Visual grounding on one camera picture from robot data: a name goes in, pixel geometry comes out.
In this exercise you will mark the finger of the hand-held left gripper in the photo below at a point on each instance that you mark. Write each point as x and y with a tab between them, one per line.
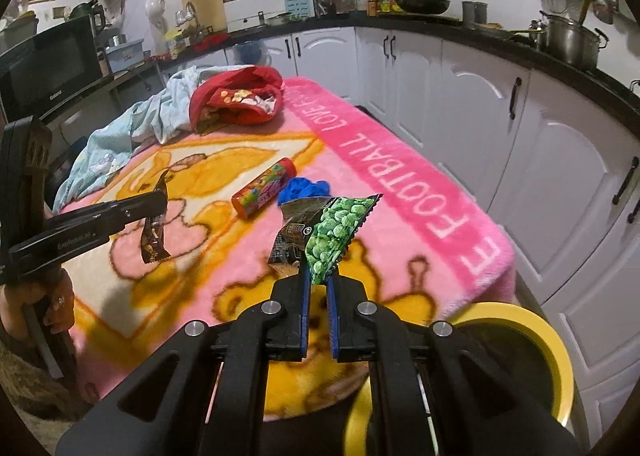
135	211

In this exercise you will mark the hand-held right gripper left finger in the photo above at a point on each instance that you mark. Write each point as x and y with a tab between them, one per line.
304	316

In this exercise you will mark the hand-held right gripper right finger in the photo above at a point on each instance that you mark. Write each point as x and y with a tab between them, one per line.
332	321

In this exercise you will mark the dark brown snack wrapper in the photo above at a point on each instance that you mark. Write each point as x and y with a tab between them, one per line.
155	241

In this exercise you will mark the green pea snack packet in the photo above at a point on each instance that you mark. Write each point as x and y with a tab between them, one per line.
340	226

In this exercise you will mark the yellow trash bin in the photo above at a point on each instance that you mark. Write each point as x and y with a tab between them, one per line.
545	336

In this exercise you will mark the person's left forearm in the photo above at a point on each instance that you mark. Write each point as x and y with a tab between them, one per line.
25	386

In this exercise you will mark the person's left hand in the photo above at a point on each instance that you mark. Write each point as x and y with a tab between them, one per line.
52	298

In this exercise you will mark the light blue cloth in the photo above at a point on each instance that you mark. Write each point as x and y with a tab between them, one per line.
150	115

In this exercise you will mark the blue crumpled glove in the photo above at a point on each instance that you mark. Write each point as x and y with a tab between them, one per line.
300	188

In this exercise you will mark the red candy tube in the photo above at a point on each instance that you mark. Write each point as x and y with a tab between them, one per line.
262	188

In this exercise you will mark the black microwave oven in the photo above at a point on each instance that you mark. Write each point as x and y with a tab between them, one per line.
50	70

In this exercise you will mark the red embroidered cloth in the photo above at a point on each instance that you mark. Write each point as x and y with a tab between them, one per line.
235	80

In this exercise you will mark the yellow bottle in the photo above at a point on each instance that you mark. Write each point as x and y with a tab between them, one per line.
175	43

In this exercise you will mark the pink printed blanket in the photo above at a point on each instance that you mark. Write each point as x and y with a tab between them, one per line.
400	155

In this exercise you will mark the blue bucket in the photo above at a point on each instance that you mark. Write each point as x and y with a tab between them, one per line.
252	55

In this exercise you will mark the black electric kettle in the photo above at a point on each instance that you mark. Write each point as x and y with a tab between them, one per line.
90	18

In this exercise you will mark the white ceramic jug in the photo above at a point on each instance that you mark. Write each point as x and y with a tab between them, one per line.
155	10

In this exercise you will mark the wooden cutting board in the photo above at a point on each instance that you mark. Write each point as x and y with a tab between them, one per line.
205	5

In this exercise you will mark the white flat appliance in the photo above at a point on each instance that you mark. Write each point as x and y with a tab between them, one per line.
255	15

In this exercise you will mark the blue knife rack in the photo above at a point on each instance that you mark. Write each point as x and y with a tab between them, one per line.
299	6

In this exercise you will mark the white base cabinets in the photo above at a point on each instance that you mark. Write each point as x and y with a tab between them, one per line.
550	160

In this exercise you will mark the black kitchen countertop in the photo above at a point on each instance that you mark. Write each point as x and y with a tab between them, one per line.
500	43

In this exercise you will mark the black wok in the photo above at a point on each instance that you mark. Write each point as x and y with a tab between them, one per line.
425	5

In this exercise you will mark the steel mug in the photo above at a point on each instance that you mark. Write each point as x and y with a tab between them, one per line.
472	15

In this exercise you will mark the small steel kettle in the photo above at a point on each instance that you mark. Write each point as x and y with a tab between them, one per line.
537	34

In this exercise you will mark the large steel pot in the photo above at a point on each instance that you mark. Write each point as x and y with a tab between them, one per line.
575	45

